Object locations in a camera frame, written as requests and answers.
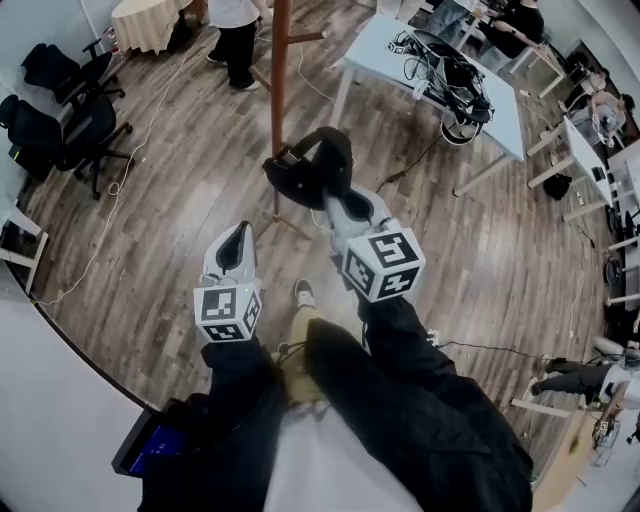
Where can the round table with cream cloth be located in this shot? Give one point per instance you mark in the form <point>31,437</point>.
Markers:
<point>145,22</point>

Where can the person's right forearm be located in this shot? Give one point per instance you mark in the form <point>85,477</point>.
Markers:
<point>400,390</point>

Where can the small black floor bag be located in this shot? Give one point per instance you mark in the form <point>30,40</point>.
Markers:
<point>556,186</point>

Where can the person's dark shoe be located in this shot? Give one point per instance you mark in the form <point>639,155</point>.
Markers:
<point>303,294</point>

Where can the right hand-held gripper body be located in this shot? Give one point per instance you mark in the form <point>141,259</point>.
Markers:
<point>385,260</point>

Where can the black office chair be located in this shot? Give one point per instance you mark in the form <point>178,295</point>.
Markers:
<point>75,75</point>
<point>55,140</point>

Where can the small white side table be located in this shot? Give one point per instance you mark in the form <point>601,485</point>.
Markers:
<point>20,245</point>

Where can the brown wooden coat rack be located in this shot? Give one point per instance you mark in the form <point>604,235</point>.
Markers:
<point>278,90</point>

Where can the black laptop with blue screen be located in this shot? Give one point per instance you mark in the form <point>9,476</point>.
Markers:
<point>150,445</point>

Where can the person's left forearm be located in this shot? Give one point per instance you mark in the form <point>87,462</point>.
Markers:
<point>240,400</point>

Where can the person's white shirt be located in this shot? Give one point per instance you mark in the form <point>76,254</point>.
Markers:
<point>330,465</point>

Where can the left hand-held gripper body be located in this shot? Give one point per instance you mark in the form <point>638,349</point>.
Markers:
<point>222,305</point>

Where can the narrow white desk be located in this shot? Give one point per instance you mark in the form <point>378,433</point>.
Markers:
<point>585,155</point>

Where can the light wooden table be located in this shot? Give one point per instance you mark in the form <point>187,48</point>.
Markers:
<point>575,440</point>

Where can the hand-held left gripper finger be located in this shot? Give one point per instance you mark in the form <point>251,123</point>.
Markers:
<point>253,262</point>
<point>214,260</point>

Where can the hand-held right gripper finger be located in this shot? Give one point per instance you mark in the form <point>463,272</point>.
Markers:
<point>337,220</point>
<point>376,207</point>

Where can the person's khaki trouser leg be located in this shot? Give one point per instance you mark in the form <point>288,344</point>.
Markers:
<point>300,370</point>

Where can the large white table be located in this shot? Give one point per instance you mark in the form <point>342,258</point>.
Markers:
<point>505,115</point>

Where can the white power strip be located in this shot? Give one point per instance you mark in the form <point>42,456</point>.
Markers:
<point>433,336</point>

